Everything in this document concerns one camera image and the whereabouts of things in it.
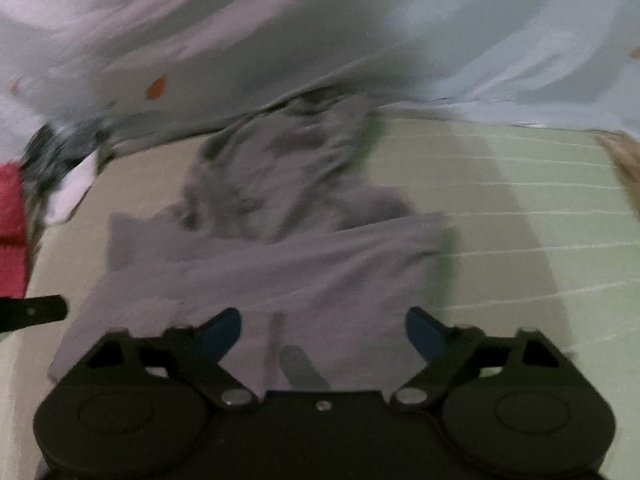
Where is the grey zip hoodie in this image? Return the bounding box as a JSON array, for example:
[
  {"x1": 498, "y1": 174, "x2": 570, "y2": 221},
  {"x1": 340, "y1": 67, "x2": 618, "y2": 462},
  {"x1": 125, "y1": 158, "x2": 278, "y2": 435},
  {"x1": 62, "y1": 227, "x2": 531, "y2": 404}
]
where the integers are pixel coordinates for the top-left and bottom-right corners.
[{"x1": 49, "y1": 91, "x2": 448, "y2": 392}]

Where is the red checked garment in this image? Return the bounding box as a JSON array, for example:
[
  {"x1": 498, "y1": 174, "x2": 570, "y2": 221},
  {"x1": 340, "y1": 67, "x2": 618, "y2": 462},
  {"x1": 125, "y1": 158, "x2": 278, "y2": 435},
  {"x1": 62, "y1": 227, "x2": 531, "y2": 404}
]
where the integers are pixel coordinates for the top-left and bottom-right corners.
[{"x1": 0, "y1": 162, "x2": 28, "y2": 298}]

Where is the white folded cloth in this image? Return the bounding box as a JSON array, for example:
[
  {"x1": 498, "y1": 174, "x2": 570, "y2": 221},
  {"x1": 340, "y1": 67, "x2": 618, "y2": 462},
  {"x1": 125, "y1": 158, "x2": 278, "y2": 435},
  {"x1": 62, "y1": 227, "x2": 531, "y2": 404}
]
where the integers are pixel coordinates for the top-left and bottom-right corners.
[{"x1": 44, "y1": 151, "x2": 99, "y2": 226}]

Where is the green grid cutting mat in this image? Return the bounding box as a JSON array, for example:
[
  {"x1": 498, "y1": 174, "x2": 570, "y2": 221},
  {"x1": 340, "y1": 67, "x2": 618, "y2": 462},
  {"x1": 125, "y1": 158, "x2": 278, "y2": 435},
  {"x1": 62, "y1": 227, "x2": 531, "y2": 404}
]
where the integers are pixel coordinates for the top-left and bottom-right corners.
[{"x1": 1, "y1": 119, "x2": 639, "y2": 479}]

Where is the green plaid shirt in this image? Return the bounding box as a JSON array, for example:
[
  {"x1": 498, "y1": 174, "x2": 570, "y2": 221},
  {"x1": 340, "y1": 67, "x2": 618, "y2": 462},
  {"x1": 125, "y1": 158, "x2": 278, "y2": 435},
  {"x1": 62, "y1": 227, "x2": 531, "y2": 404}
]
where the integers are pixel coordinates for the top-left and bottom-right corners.
[{"x1": 20, "y1": 119, "x2": 111, "y2": 242}]

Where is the beige cloth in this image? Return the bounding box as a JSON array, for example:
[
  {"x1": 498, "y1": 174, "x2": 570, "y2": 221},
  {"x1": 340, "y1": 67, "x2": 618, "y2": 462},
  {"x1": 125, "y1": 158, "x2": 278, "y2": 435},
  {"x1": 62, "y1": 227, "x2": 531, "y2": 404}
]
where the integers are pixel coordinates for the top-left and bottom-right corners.
[{"x1": 596, "y1": 132, "x2": 640, "y2": 197}]

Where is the light green carrot print sheet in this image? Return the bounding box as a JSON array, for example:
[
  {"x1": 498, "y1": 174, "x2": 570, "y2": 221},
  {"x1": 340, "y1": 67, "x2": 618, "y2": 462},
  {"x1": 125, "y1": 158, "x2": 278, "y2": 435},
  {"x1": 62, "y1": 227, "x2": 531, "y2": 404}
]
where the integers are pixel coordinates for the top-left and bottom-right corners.
[{"x1": 1, "y1": 0, "x2": 639, "y2": 158}]

